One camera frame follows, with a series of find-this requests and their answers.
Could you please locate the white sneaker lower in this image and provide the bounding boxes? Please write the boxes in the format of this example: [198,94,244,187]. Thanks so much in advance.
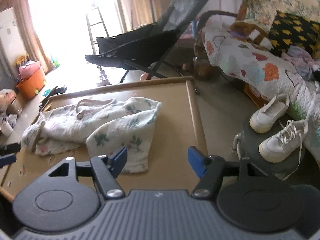
[259,120,309,164]

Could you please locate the orange plastic tub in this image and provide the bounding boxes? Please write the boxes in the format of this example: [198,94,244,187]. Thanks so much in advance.
[16,67,47,100]

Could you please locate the white floral garment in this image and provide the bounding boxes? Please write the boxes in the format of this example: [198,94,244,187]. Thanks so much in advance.
[21,97,162,174]

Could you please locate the white plastic bag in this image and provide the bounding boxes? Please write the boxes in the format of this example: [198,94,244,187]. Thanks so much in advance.
[0,89,17,113]

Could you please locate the white sneaker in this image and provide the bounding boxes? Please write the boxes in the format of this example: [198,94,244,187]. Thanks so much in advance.
[259,120,309,164]
[249,94,290,134]

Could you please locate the white sneaker upper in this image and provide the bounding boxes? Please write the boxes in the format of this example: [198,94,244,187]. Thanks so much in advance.
[249,94,290,134]

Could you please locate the black yellow arrow cushion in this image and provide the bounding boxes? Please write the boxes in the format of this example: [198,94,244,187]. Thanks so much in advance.
[268,11,319,57]

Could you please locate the black folding lounge chair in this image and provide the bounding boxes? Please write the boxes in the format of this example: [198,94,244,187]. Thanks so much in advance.
[85,0,208,83]

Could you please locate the brown plush toy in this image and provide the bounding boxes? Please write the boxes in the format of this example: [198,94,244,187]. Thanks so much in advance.
[230,22,273,51]

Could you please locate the brown curtain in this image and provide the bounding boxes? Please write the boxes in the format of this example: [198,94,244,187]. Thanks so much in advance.
[12,0,53,74]

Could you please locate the white air conditioner unit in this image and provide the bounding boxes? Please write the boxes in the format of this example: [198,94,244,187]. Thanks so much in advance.
[1,7,27,77]

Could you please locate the white cup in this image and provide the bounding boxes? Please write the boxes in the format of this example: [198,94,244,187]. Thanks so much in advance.
[0,121,13,138]

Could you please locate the dark round stool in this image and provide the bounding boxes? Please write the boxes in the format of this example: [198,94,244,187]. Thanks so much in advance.
[232,116,305,176]

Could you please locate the pink basket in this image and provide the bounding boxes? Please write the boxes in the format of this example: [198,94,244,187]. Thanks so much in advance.
[19,61,41,80]

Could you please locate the floral sofa cover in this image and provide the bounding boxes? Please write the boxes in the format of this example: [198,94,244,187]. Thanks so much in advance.
[236,0,319,31]

